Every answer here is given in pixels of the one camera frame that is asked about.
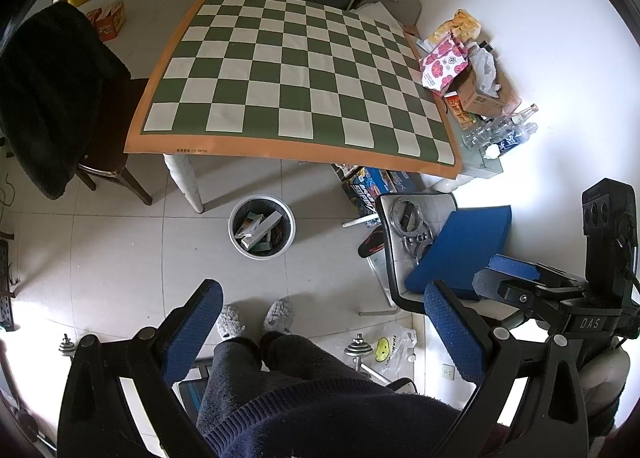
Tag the black coat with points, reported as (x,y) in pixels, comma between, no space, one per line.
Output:
(45,102)

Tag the red cardboard box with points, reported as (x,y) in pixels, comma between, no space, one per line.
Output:
(107,17)

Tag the white plastic bag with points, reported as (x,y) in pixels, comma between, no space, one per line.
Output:
(484,67)

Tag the white black chair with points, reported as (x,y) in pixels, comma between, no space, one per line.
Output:
(387,273)

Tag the blue label plastic bottle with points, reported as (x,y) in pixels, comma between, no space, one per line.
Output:
(512,140)

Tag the white table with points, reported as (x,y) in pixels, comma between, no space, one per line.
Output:
(185,182)

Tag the dark wooden chair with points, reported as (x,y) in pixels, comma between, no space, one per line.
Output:
(120,117)

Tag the clear plastic bottles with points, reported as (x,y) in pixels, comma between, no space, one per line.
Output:
(480,135)

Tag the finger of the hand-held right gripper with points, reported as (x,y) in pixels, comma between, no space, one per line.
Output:
(505,288)
(515,266)

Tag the yellow snack bag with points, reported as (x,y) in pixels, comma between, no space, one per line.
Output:
(457,25)

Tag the white trash bin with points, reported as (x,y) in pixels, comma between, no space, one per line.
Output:
(233,230)

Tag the chrome dumbbell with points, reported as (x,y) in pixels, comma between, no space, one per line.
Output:
(357,350)
(66,347)

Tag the blue seat cushion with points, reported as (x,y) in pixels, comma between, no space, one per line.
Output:
(465,248)

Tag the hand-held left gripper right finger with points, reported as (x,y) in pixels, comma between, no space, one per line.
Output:
(452,333)

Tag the black red slipper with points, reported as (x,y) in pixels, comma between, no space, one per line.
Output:
(371,243)

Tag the white floor socket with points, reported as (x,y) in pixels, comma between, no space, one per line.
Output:
(448,372)

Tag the orange snack packets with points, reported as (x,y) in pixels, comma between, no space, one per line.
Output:
(460,112)

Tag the person's left leg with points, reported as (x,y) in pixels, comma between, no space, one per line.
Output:
(230,378)

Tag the white bag with yellow face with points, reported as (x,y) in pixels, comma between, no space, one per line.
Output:
(387,350)

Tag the grey rounded cushion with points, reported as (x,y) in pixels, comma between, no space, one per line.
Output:
(605,373)

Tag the grey fuzzy slipper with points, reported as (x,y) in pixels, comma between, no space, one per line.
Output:
(279,315)
(232,320)

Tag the green white checkered tablecloth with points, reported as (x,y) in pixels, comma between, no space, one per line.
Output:
(280,77)

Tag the pink floral tissue pack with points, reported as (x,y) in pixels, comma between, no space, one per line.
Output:
(445,62)

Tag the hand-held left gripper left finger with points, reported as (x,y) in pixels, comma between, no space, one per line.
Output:
(195,328)

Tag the black perforated rack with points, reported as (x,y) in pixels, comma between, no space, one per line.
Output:
(6,288)

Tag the person's dark blue sweater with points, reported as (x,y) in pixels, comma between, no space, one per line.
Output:
(340,423)

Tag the brown cardboard box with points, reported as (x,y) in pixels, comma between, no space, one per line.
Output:
(480,100)

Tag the blue colourful toy box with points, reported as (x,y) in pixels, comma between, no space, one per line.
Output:
(372,185)

